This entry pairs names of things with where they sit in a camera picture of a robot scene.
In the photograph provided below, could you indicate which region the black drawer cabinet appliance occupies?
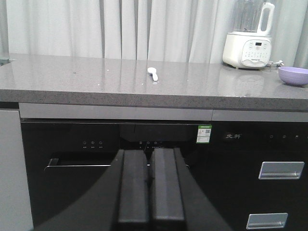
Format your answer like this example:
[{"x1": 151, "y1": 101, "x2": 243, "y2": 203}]
[{"x1": 190, "y1": 121, "x2": 308, "y2": 231}]

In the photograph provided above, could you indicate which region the green energy label sticker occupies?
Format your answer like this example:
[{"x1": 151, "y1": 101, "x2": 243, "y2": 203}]
[{"x1": 196, "y1": 125, "x2": 212, "y2": 144}]

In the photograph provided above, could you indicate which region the white curtain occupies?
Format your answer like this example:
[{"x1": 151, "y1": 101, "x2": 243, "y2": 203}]
[{"x1": 0, "y1": 0, "x2": 308, "y2": 69}]

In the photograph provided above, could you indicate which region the white blender with clear jar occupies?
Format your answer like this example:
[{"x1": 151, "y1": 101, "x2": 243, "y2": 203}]
[{"x1": 222, "y1": 0, "x2": 275, "y2": 69}]

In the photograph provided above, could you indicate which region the purple plastic bowl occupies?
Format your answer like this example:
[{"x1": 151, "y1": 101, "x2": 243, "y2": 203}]
[{"x1": 278, "y1": 66, "x2": 308, "y2": 86}]

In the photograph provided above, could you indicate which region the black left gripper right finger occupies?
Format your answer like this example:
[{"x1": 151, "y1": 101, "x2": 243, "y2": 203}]
[{"x1": 151, "y1": 148, "x2": 231, "y2": 231}]

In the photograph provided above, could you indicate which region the white power cord with plug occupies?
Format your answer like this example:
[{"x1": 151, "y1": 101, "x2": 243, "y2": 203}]
[{"x1": 264, "y1": 60, "x2": 284, "y2": 70}]

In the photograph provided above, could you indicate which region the light blue plastic spoon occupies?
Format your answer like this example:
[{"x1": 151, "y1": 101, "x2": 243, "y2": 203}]
[{"x1": 147, "y1": 67, "x2": 158, "y2": 81}]

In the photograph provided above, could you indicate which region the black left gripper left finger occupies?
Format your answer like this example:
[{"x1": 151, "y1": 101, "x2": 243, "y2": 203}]
[{"x1": 33, "y1": 150, "x2": 149, "y2": 231}]

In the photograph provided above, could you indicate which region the black built-in dishwasher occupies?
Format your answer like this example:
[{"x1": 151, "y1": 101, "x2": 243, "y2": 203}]
[{"x1": 21, "y1": 119, "x2": 206, "y2": 227}]

